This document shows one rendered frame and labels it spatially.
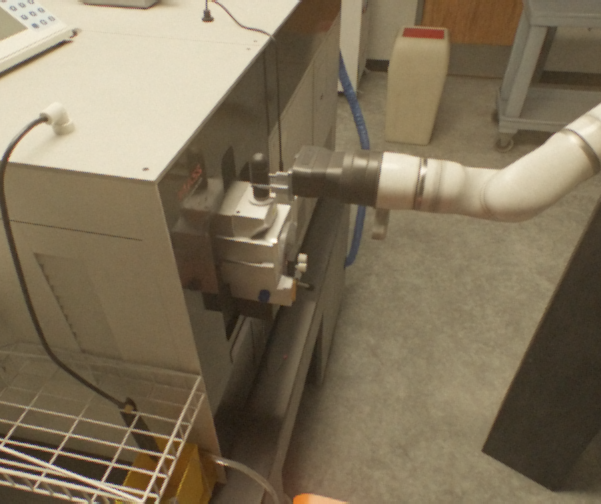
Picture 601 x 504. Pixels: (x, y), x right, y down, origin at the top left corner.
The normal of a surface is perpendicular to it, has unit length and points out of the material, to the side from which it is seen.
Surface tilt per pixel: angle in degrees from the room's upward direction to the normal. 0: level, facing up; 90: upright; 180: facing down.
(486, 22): 90
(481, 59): 90
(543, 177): 42
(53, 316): 90
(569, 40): 90
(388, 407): 0
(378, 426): 0
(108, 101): 0
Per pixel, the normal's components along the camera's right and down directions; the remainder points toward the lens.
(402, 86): -0.22, 0.69
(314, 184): 0.11, 0.66
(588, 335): -0.56, 0.55
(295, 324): -0.01, -0.75
